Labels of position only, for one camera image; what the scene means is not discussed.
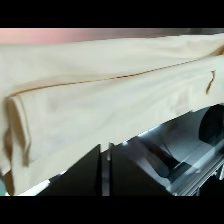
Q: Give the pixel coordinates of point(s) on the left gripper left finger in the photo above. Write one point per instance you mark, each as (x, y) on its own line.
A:
(80, 178)

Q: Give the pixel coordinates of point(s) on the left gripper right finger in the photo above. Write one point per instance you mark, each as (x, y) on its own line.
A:
(133, 176)

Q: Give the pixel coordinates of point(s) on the cream shirt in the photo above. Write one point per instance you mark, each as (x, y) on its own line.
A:
(100, 100)

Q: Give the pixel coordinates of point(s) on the silver frame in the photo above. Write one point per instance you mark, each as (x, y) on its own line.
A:
(205, 178)

